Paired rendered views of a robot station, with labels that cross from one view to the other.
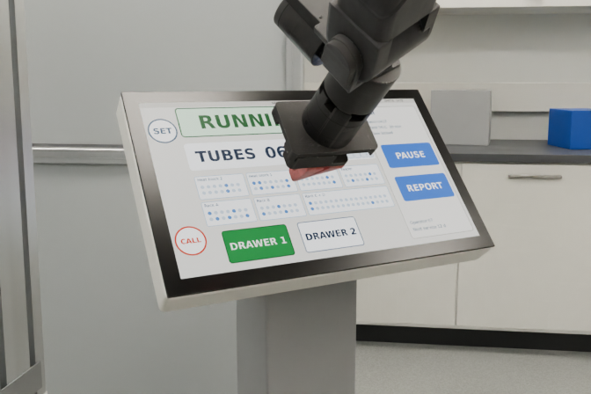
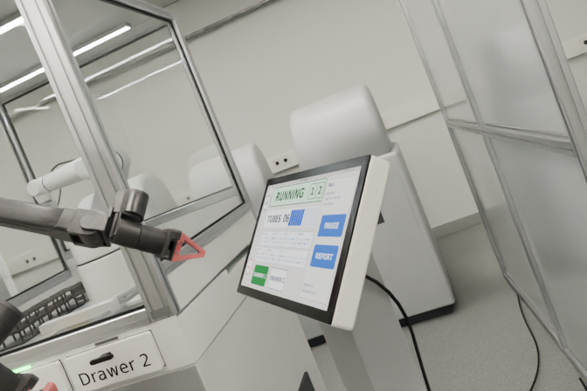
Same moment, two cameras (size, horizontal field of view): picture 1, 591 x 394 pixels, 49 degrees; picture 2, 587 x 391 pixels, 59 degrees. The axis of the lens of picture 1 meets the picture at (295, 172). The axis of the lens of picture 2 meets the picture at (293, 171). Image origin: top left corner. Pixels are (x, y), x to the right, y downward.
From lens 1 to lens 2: 1.58 m
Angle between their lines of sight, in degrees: 93
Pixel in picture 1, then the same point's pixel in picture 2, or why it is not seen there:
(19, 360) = (157, 304)
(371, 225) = (290, 279)
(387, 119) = (336, 189)
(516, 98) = not seen: outside the picture
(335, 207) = (286, 261)
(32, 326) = (162, 295)
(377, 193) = (302, 256)
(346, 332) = (351, 345)
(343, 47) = not seen: hidden behind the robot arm
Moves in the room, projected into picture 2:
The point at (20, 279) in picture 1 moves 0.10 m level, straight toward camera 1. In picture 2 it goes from (151, 282) to (115, 298)
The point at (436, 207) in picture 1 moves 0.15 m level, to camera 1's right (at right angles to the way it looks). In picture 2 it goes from (320, 277) to (321, 304)
